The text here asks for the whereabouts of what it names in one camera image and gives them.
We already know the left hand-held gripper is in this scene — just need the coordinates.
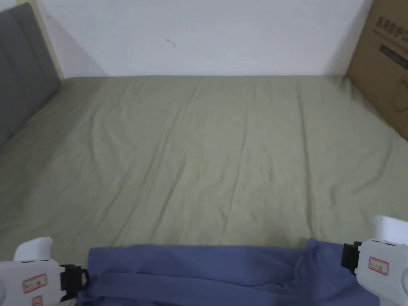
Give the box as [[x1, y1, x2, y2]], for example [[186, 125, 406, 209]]
[[0, 236, 90, 306]]

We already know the bed with pale green sheet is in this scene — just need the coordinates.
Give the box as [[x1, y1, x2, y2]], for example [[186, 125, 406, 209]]
[[0, 75, 408, 306]]

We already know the blue garment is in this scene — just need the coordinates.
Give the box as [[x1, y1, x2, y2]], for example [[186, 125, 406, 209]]
[[76, 237, 381, 306]]

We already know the grey padded headboard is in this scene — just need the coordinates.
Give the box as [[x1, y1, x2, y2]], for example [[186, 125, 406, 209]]
[[0, 2, 64, 147]]

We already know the brown cardboard carton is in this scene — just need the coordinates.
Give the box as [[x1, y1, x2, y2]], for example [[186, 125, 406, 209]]
[[345, 0, 408, 141]]

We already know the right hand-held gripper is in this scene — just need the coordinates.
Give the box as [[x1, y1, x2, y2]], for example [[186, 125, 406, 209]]
[[340, 215, 408, 299]]

